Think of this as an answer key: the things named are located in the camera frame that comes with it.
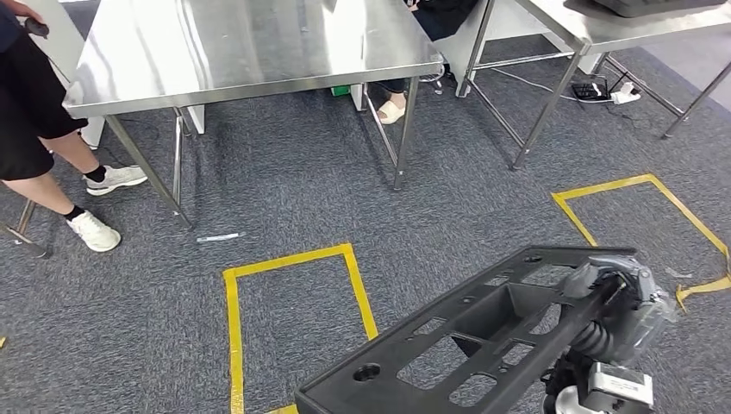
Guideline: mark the black plastic panel part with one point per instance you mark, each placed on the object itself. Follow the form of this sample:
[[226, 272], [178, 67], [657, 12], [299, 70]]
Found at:
[[331, 394]]

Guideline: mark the black round controller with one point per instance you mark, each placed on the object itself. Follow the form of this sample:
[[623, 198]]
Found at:
[[37, 27]]

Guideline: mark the standing person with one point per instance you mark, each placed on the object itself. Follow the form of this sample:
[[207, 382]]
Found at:
[[28, 114]]

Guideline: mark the steel workbench table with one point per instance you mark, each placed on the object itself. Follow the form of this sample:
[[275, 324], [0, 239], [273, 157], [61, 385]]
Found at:
[[257, 45]]

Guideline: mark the small green object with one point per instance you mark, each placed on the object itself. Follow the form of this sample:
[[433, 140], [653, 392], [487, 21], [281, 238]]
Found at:
[[340, 91]]

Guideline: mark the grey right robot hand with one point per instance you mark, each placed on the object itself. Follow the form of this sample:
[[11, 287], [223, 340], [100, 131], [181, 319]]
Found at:
[[645, 331]]

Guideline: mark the standing person's hand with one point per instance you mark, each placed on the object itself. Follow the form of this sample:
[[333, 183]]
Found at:
[[17, 8]]

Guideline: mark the yellow floor tape square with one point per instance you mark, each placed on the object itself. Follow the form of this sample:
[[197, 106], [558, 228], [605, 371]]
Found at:
[[234, 343]]

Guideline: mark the white power strip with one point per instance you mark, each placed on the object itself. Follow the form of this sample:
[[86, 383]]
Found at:
[[625, 94]]

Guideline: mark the white strip on carpet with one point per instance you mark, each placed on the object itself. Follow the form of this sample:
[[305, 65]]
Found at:
[[220, 237]]

